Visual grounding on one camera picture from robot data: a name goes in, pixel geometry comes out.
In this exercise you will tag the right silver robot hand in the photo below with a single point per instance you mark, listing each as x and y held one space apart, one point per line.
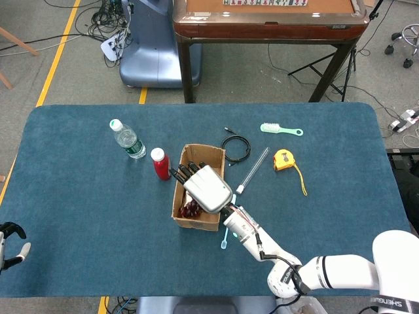
209 189

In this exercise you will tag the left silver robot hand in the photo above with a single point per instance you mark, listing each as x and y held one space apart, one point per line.
2 248

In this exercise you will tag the purple grape bunch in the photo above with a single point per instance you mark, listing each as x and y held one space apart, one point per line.
191 211

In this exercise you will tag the clear tube white cap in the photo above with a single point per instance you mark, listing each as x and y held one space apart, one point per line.
252 171

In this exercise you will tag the light blue toothbrush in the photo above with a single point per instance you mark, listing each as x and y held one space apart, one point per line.
224 243

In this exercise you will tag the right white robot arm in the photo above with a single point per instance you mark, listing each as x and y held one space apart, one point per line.
248 235

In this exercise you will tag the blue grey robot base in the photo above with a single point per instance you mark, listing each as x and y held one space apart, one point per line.
147 59

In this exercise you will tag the open cardboard box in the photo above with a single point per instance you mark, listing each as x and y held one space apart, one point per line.
203 153

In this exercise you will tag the red bottle white cap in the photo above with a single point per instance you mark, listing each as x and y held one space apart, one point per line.
161 167

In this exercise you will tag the yellow tape measure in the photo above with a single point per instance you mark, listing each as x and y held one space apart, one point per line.
283 160

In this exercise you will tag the mint green brush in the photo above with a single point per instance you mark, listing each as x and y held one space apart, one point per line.
271 128

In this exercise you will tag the clear water bottle green label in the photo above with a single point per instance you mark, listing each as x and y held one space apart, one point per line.
129 140

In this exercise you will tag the blue felt table cover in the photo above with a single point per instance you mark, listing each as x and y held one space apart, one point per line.
98 196

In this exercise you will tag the grey blue robot torso base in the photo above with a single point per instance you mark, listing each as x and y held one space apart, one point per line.
203 305

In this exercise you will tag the brown mahjong table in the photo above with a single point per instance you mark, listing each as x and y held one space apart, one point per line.
262 29

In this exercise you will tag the large white power strip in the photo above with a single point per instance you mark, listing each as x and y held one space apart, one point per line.
109 49

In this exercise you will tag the black tripod stand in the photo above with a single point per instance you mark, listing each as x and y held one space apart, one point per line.
353 62

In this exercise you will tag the black cart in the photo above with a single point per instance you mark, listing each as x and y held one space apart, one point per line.
402 170

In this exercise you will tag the face-up mahjong tile row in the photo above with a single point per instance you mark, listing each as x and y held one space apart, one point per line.
262 2

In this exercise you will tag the white floor power strip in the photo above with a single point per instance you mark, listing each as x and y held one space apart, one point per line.
409 114
399 125

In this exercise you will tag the wooden pole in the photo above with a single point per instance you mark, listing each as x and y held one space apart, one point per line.
19 42

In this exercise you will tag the chrome stool with casters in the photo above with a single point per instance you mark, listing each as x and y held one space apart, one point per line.
410 32

